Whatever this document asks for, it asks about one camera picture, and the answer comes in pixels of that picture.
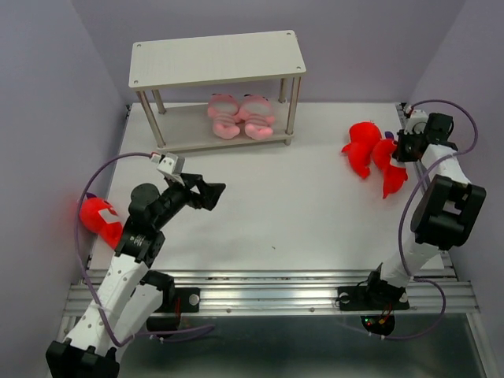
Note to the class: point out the pink striped plush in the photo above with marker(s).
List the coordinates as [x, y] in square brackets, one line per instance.
[257, 115]
[223, 111]

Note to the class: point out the red shark plush left wall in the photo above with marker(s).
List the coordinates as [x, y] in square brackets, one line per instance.
[99, 217]

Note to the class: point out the red shark plush mouth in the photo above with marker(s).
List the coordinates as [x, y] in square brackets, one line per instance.
[394, 174]

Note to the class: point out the aluminium rail frame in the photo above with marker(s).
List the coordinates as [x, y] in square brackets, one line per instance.
[293, 224]

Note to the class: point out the white two-tier shelf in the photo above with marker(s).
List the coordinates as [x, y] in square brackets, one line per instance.
[210, 61]

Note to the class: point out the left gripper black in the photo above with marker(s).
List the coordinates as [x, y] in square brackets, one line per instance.
[209, 192]

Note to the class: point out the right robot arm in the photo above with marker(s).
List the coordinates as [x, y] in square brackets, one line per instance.
[444, 216]

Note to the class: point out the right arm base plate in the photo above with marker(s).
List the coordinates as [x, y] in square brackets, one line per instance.
[350, 299]

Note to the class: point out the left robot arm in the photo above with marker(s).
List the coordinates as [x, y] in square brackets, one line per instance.
[131, 290]

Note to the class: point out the red shark plush back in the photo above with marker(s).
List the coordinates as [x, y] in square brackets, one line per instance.
[363, 137]

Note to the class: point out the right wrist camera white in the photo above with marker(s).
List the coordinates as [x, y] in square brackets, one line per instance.
[416, 121]

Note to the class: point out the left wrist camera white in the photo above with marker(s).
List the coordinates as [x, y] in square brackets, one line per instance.
[169, 165]

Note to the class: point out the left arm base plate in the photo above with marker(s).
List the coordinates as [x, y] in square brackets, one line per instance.
[179, 300]

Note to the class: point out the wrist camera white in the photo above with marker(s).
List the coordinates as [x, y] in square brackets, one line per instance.
[169, 165]
[416, 121]

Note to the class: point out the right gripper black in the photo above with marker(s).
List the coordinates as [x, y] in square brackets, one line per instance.
[400, 155]

